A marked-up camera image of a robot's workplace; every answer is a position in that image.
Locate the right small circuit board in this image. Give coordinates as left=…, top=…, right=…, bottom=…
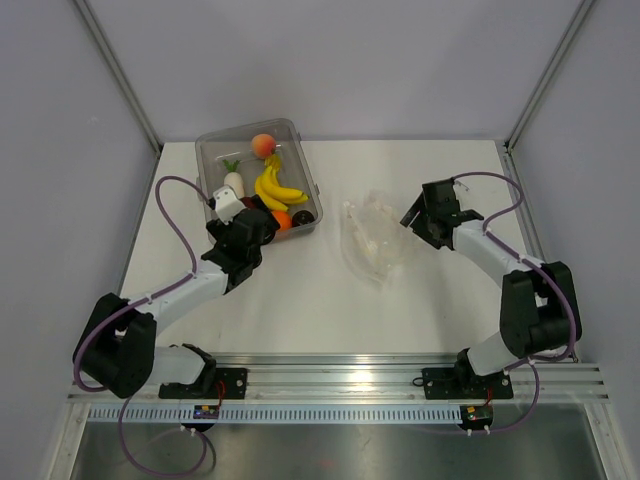
left=462, top=405, right=493, bottom=424

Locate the clear zip top bag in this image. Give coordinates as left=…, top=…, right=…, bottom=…
left=340, top=189, right=420, bottom=289

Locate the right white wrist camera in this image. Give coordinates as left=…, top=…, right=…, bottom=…
left=452, top=178, right=470, bottom=192

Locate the white toy food piece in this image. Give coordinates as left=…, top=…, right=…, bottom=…
left=222, top=159, right=245, bottom=198

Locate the small circuit board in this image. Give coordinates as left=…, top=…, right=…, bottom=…
left=193, top=405, right=220, bottom=419
left=462, top=405, right=493, bottom=424

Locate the black mounting plate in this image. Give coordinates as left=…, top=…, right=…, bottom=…
left=158, top=367, right=248, bottom=400
left=421, top=367, right=514, bottom=400

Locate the dark round toy fruit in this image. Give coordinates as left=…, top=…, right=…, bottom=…
left=291, top=210, right=315, bottom=227

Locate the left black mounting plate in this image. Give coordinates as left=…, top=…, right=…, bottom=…
left=158, top=367, right=248, bottom=400

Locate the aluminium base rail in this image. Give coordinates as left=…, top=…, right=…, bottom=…
left=67, top=352, right=611, bottom=404

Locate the orange toy fruit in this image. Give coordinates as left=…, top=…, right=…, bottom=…
left=271, top=210, right=293, bottom=233

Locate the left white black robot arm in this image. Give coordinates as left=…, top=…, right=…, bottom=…
left=73, top=208, right=279, bottom=399

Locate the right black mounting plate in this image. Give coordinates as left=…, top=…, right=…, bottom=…
left=421, top=367, right=514, bottom=400

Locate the clear grey plastic bin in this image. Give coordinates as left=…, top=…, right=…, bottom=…
left=193, top=117, right=324, bottom=241

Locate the right aluminium frame post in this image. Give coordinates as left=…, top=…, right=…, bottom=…
left=504, top=0, right=599, bottom=155

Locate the aluminium frame post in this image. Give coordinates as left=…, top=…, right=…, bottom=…
left=504, top=0, right=599, bottom=155
left=71, top=0, right=163, bottom=158

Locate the yellow white-dotted toy food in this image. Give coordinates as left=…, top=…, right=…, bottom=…
left=254, top=154, right=309, bottom=212

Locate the orange pink toy peach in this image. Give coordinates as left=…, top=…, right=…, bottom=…
left=251, top=133, right=277, bottom=159

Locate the left small circuit board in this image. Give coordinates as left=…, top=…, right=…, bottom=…
left=193, top=405, right=220, bottom=419

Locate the white slotted cable duct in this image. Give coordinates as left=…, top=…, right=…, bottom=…
left=88, top=404, right=462, bottom=425

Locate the left aluminium frame post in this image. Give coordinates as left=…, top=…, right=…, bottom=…
left=71, top=0, right=163, bottom=158

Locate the dark red toy plum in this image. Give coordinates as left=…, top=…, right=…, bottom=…
left=240, top=197, right=260, bottom=209

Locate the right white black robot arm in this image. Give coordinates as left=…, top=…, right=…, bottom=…
left=401, top=176, right=582, bottom=396

